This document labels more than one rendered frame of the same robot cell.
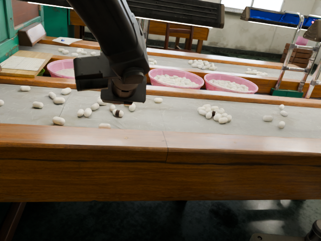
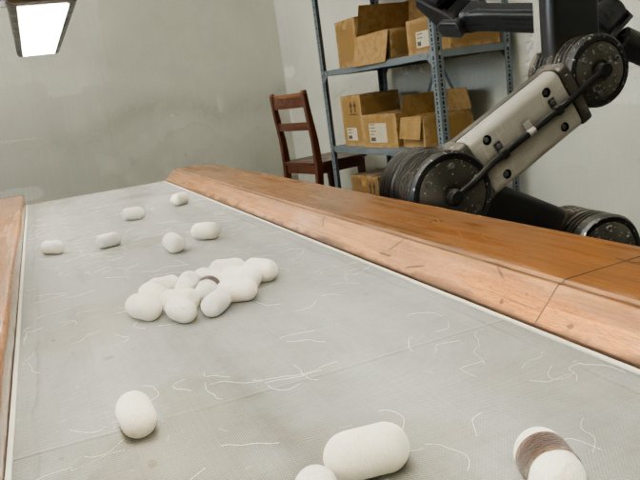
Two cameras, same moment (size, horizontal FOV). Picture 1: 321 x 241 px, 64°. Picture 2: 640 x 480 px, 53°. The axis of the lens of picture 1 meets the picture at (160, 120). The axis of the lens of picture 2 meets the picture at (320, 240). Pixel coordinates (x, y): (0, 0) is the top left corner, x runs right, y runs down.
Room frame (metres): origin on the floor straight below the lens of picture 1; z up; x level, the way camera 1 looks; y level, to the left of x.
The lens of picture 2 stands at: (0.86, 0.34, 0.90)
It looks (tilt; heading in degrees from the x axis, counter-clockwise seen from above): 13 degrees down; 261
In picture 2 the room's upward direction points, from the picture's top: 8 degrees counter-clockwise
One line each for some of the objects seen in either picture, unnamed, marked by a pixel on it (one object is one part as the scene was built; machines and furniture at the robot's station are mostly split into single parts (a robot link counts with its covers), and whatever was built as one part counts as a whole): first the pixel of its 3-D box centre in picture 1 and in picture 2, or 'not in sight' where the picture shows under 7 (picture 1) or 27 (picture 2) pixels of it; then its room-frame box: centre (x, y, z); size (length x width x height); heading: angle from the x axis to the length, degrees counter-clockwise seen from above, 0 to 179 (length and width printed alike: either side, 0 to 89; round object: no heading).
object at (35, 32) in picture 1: (33, 33); not in sight; (1.36, 0.73, 0.83); 0.30 x 0.06 x 0.07; 13
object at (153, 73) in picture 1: (174, 86); not in sight; (1.19, -0.04, 0.72); 0.27 x 0.27 x 0.10
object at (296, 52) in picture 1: (297, 51); not in sight; (6.18, -2.84, 0.32); 0.42 x 0.42 x 0.64; 16
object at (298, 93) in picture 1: (291, 55); not in sight; (1.55, -0.68, 0.90); 0.20 x 0.19 x 0.45; 103
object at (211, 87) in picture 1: (228, 90); not in sight; (1.25, -0.31, 0.72); 0.27 x 0.27 x 0.10
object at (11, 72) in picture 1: (26, 62); not in sight; (1.04, 0.60, 0.77); 0.33 x 0.15 x 0.01; 13
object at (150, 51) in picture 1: (180, 66); not in sight; (1.76, -0.08, 0.67); 1.81 x 0.12 x 0.19; 103
